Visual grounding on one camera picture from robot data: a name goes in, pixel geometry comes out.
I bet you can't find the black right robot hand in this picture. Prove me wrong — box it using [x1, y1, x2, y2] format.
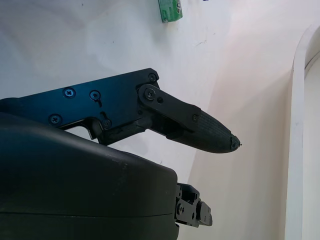
[0, 67, 243, 240]

